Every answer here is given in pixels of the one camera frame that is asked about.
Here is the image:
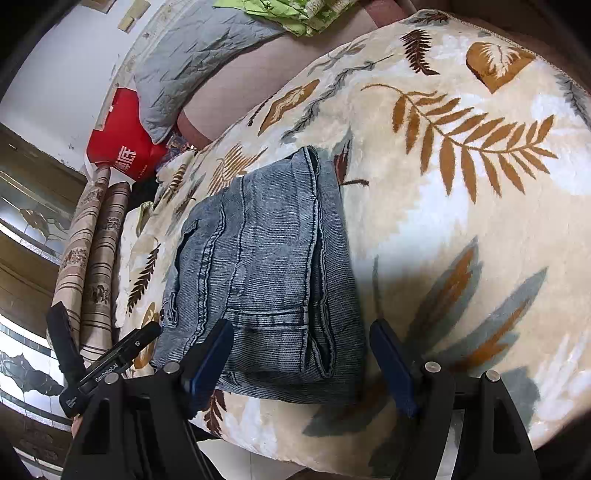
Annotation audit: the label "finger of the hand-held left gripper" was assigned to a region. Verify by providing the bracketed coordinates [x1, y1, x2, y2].
[111, 322, 162, 357]
[45, 302, 86, 386]

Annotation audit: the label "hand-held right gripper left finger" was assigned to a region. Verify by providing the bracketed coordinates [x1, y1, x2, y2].
[60, 319, 235, 480]

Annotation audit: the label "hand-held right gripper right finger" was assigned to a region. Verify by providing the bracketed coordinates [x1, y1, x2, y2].
[369, 319, 541, 480]

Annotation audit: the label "blue denim pants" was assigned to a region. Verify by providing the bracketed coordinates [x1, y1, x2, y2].
[151, 145, 365, 407]

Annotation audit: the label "striped brown wallpaper roll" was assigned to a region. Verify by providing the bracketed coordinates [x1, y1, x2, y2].
[79, 181, 132, 358]

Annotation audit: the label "striped rolled fabric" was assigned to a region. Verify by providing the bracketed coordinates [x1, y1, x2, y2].
[50, 165, 112, 352]

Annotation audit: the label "cream leaf print blanket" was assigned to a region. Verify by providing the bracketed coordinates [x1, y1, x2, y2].
[113, 9, 591, 476]

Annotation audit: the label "wooden door with patterned glass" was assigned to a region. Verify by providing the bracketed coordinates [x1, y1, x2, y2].
[0, 122, 88, 462]

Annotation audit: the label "clear plastic wrapper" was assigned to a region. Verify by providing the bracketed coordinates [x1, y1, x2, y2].
[161, 131, 197, 160]

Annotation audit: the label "red paper bag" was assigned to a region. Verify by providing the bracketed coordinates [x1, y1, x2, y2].
[87, 88, 168, 181]

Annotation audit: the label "grey quilted pillow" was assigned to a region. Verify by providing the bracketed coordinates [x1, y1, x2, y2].
[131, 16, 287, 145]

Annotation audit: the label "brown paper scrap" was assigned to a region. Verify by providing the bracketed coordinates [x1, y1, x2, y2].
[118, 0, 149, 31]

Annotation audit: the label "green patterned cloth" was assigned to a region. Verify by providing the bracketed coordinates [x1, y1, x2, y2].
[213, 0, 358, 38]

